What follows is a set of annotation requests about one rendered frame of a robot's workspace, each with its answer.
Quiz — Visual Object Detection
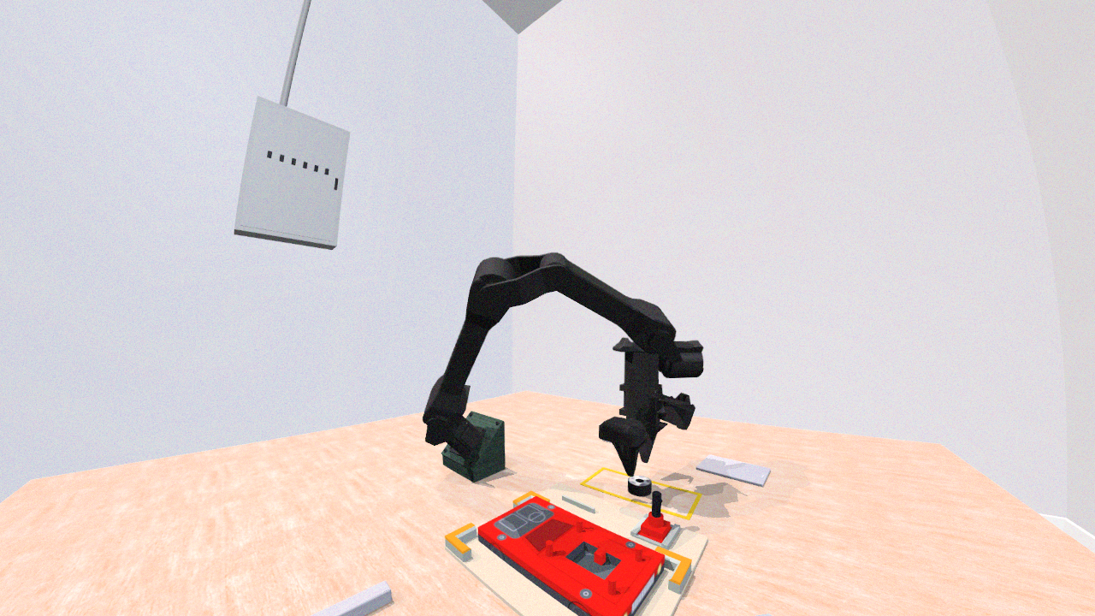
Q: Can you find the red rectangular plate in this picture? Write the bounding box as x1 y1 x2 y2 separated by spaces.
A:
477 496 665 616

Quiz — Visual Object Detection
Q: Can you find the black tyre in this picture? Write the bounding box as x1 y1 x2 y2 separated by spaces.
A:
627 475 652 497

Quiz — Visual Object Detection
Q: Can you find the yellow rectangular outline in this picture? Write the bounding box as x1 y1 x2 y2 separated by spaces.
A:
580 468 701 520

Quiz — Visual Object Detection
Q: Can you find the white rectangular bar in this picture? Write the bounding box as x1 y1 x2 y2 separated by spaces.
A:
310 580 392 616

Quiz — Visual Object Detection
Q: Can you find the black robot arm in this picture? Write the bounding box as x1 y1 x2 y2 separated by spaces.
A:
422 252 704 460

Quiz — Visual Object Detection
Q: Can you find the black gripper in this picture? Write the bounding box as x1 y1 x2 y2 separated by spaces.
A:
599 377 668 477

